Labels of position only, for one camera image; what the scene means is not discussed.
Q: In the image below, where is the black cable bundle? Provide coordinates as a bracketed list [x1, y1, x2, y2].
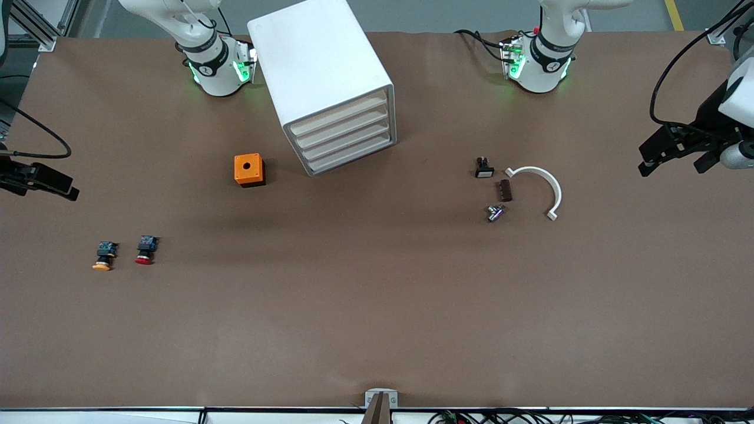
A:
[427, 409, 754, 424]

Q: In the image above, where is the orange box with hole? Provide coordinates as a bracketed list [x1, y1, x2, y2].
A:
[234, 153, 266, 188]

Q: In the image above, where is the white semicircular pipe clamp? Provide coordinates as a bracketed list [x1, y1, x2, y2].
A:
[505, 166, 563, 221]

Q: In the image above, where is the red push button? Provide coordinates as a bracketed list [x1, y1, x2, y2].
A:
[134, 235, 160, 266]

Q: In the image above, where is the yellow push button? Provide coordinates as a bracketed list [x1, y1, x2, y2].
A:
[92, 241, 120, 272]

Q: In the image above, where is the aluminium frame post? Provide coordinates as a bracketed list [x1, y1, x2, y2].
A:
[705, 0, 754, 46]
[0, 0, 80, 52]

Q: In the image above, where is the black arm base cable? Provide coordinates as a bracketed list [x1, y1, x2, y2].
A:
[452, 28, 508, 62]

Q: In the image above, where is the grey metal table bracket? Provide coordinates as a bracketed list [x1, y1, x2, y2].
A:
[365, 389, 399, 408]

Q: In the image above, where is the white table edge rail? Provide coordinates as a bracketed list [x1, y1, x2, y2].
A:
[0, 406, 754, 424]

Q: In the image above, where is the white cabinet drawer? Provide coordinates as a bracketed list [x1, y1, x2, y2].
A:
[299, 118, 393, 164]
[304, 131, 395, 175]
[293, 105, 392, 153]
[287, 91, 391, 141]

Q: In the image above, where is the brown table cover mat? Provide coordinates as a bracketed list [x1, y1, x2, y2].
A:
[0, 29, 754, 410]

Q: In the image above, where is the white drawer cabinet housing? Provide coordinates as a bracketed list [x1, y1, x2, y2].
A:
[247, 0, 397, 177]

